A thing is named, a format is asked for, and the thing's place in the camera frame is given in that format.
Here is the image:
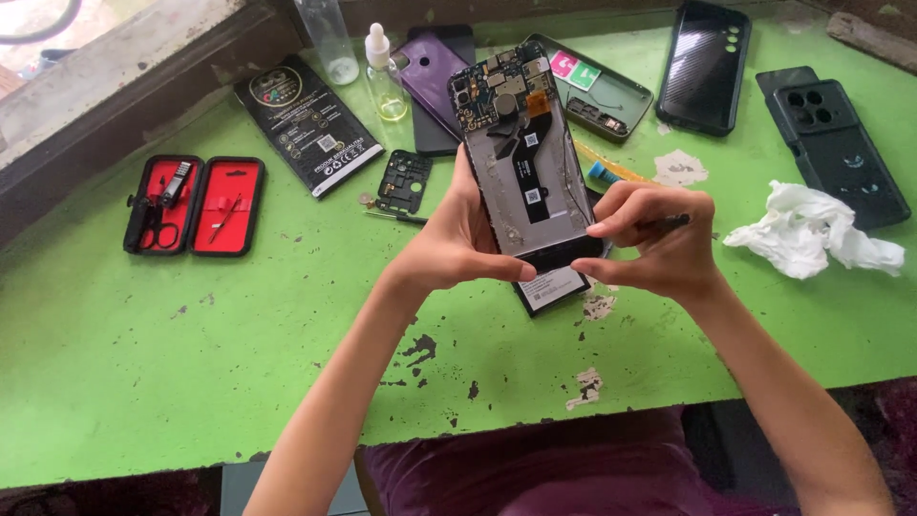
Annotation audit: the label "person's right hand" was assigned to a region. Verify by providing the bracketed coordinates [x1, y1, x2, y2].
[570, 180, 726, 302]

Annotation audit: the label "thin metal tweezers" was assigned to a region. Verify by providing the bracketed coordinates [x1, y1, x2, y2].
[209, 192, 243, 245]

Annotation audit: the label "red lined black tool case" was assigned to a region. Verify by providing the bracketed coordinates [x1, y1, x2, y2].
[122, 154, 267, 258]

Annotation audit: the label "black rugged phone case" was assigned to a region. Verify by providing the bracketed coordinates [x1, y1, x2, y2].
[755, 65, 913, 232]

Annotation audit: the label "yellow glue tube blue cap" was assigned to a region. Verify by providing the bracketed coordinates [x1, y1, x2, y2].
[573, 139, 649, 189]

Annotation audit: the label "pink sticker tab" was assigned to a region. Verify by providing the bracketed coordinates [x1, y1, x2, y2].
[548, 49, 580, 81]

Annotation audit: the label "purple phone back cover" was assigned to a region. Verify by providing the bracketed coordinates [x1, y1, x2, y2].
[392, 30, 474, 142]

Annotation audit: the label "dark curved cable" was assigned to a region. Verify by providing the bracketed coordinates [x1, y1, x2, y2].
[0, 0, 83, 46]

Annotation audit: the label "green sticker tab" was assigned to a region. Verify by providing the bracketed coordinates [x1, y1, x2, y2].
[569, 60, 603, 92]

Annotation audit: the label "crumpled white tissue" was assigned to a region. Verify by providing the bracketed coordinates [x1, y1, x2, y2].
[722, 179, 906, 281]

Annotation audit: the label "person's purple clothing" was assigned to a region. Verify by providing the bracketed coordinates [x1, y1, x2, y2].
[354, 405, 796, 516]

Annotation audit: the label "weathered wood piece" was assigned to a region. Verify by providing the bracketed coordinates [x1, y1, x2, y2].
[826, 10, 917, 75]

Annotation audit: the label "black carbon pattern phone case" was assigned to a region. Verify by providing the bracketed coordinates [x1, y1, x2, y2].
[655, 0, 752, 138]

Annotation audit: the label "black plastic camera frame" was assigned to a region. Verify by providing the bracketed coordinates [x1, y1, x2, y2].
[375, 149, 434, 216]

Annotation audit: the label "black precision screwdriver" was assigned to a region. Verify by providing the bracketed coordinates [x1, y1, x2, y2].
[363, 208, 429, 226]

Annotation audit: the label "clear dropper bottle white cap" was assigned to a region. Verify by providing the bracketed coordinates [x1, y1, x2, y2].
[364, 22, 410, 122]

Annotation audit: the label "small black phone board part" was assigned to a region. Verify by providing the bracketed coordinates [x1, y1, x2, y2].
[566, 97, 631, 139]

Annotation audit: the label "black nail clipper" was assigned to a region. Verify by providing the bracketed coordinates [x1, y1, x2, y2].
[159, 161, 193, 210]

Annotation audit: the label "worn wooden window frame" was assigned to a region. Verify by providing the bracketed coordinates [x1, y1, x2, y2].
[0, 0, 305, 245]

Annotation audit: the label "black phone battery white label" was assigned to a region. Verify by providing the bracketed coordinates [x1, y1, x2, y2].
[512, 247, 612, 318]

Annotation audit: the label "smartphone with exposed board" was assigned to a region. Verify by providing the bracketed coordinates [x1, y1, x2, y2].
[447, 39, 607, 263]

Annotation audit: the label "grey green phone back cover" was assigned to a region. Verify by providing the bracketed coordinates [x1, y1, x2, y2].
[523, 32, 655, 145]

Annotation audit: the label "clear plastic spray bottle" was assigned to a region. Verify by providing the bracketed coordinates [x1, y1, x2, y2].
[294, 0, 361, 87]

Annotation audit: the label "small black scissors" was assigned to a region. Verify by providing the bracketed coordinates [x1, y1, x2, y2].
[128, 193, 180, 252]

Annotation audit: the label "person's left hand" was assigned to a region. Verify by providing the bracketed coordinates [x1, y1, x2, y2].
[387, 143, 539, 302]

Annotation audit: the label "black screen protector package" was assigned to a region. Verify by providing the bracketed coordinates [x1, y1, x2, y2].
[234, 54, 386, 200]

